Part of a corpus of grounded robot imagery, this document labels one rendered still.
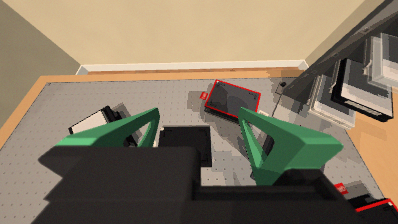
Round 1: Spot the black plate with label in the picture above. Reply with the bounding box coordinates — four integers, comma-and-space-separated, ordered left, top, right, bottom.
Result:
330, 58, 394, 123

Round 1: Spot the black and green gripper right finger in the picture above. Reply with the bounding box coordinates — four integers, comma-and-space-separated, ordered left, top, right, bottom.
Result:
238, 107, 344, 186

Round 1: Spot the grey slotted rack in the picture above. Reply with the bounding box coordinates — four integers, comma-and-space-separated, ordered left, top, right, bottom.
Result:
272, 0, 398, 131

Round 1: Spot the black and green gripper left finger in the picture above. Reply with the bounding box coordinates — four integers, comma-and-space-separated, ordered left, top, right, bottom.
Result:
55, 107, 160, 147

